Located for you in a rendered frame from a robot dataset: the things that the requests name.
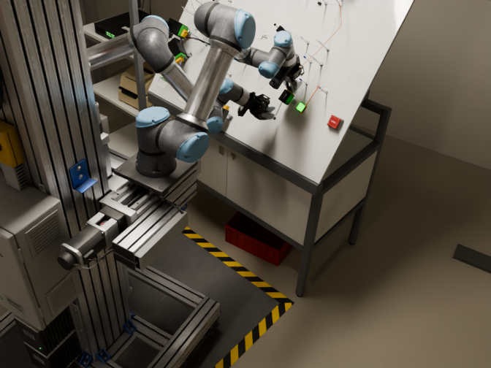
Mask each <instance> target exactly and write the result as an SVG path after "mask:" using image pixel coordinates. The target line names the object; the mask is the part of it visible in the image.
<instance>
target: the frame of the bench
mask: <svg viewBox="0 0 491 368"><path fill-rule="evenodd" d="M349 129H351V130H352V131H355V132H357V133H359V134H361V135H363V136H365V137H367V138H369V139H372V140H373V141H372V142H371V143H370V144H369V145H368V146H366V147H365V148H364V149H362V150H361V151H360V152H358V154H356V155H355V156H354V157H353V158H351V159H350V160H349V161H347V162H346V163H345V164H344V165H343V166H342V167H340V168H339V169H338V170H336V171H335V172H334V173H332V174H331V175H330V176H329V177H328V178H327V179H325V180H324V183H323V188H322V191H321V192H320V193H319V194H317V195H316V196H314V195H312V200H311V208H310V212H309V216H308V224H307V229H306V233H305V241H304V245H303V246H302V245H301V244H299V243H298V242H296V241H294V240H293V239H291V238H290V237H288V236H286V235H285V234H283V233H282V232H280V231H279V230H277V229H275V228H274V227H272V226H271V225H269V224H268V223H266V222H264V221H263V220H261V219H260V218H258V217H256V216H255V215H253V214H252V213H250V212H249V211H247V210H245V209H244V208H242V207H241V206H239V205H238V204H236V203H234V202H233V201H231V200H230V199H228V198H226V197H225V196H223V195H222V194H220V193H219V192H217V191H215V190H214V189H212V188H211V187H209V186H208V185H205V184H204V183H203V182H201V181H200V180H198V179H197V185H199V186H200V187H202V188H204V189H205V190H206V191H208V192H210V193H211V194H213V195H214V196H216V197H218V198H219V199H220V200H222V201H223V202H226V203H227V204H228V205H230V206H231V207H234V208H235V209H236V210H238V211H239V212H241V213H242V214H244V215H246V216H247V217H249V218H250V219H252V220H253V221H255V222H257V223H258V224H259V225H261V226H263V227H265V228H266V229H267V230H269V231H271V232H272V233H274V234H275V235H277V236H278V237H280V238H281V239H283V240H285V241H286V242H288V243H289V244H291V245H293V246H294V247H296V248H297V249H299V250H301V251H302V258H301V262H300V270H299V275H298V278H297V287H296V291H295V293H296V295H297V296H298V297H302V296H303V294H304V293H305V287H306V283H307V279H308V272H309V268H310V264H311V257H312V252H313V251H314V250H315V249H316V248H317V247H318V246H320V244H321V243H323V241H325V240H326V238H328V237H329V236H330V235H331V234H332V233H333V232H334V231H335V230H336V229H337V228H339V227H340V226H341V225H342V224H343V223H344V222H345V221H346V220H347V219H348V218H350V217H351V216H352V215H353V214H354V213H355V215H354V220H353V223H352V227H351V231H350V235H349V240H348V242H349V244H350V245H354V244H355V242H356V241H357V236H358V233H359V228H360V226H361V222H362V218H363V215H364V211H365V207H366V204H367V201H368V196H369V193H370V188H371V185H372V182H373V177H374V174H375V171H376V167H377V163H378V159H379V156H380V152H381V148H382V145H383V141H382V142H381V143H379V142H377V141H375V140H374V138H375V137H374V136H373V135H371V134H369V133H367V132H365V131H362V130H360V129H358V128H356V127H353V126H350V127H349ZM376 151H377V154H376V159H375V162H374V165H373V170H372V173H371V176H370V181H369V184H368V189H367V193H366V195H365V197H364V198H363V199H362V200H361V201H360V202H359V203H358V204H356V205H355V206H354V207H353V208H352V209H351V210H350V211H349V212H348V213H346V214H345V215H344V216H343V217H342V218H341V219H340V220H339V221H338V222H337V223H336V224H335V225H334V226H333V227H332V228H330V229H329V230H328V231H327V232H326V233H325V234H324V235H323V236H321V237H320V238H319V239H318V240H317V241H316V242H315V238H316V231H317V227H318V222H319V216H320V212H321V205H322V201H323V197H324V194H326V192H328V191H329V190H330V189H331V188H332V187H334V186H335V185H336V184H337V183H339V182H340V181H341V180H342V179H343V178H344V177H345V176H347V175H348V174H349V173H350V172H352V171H353V170H354V169H356V168H357V167H358V166H359V165H360V164H361V163H362V162H363V161H365V160H366V159H367V158H369V157H370V156H371V155H372V154H374V153H375V152H376ZM314 242H315V243H314Z"/></svg>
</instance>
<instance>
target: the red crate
mask: <svg viewBox="0 0 491 368"><path fill-rule="evenodd" d="M224 227H226V231H225V241H226V242H228V243H230V244H232V245H234V246H236V247H238V248H240V249H242V250H245V251H247V252H249V253H251V254H253V255H255V256H257V257H259V258H261V259H263V260H265V261H267V262H269V263H271V264H274V265H276V266H278V265H279V264H280V263H281V261H282V260H283V258H284V257H286V254H287V253H288V252H289V251H290V249H291V248H293V245H291V244H289V243H288V242H286V241H285V240H283V239H281V238H280V237H278V236H277V235H275V234H274V233H272V232H271V231H269V230H267V229H266V228H265V227H263V226H261V225H259V224H258V223H257V222H255V221H253V220H252V219H250V218H249V217H247V216H246V215H244V214H242V213H241V212H239V211H237V212H236V213H235V215H234V216H233V217H232V218H231V219H230V220H229V221H228V222H227V223H226V224H225V225H224Z"/></svg>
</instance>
